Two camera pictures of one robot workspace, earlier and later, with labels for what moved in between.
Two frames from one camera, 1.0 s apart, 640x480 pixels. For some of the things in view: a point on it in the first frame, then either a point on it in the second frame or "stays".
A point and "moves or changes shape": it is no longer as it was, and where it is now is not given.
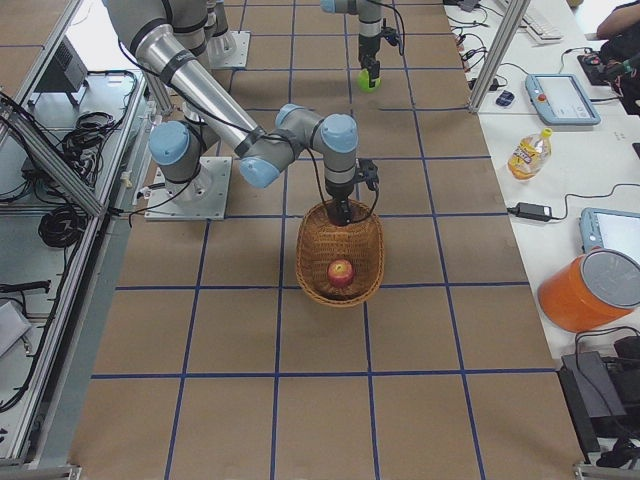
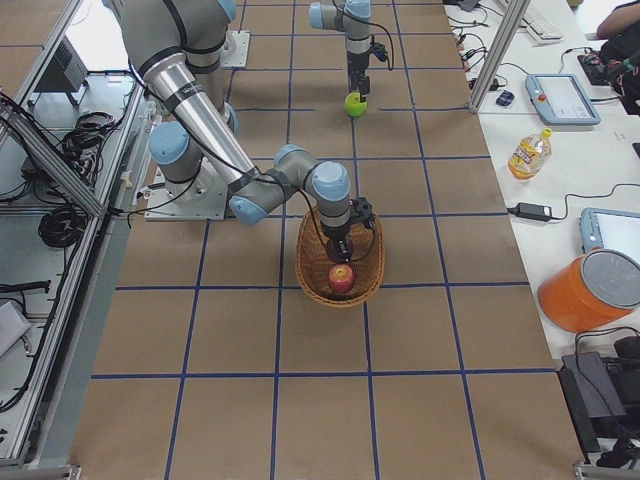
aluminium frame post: [512, 19] stays
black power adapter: [532, 211] stays
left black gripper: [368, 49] → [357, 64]
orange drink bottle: [530, 155] stays
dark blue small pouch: [505, 98] stays
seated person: [620, 29] stays
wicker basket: [339, 265] stays
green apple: [363, 82] moves or changes shape
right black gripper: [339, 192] → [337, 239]
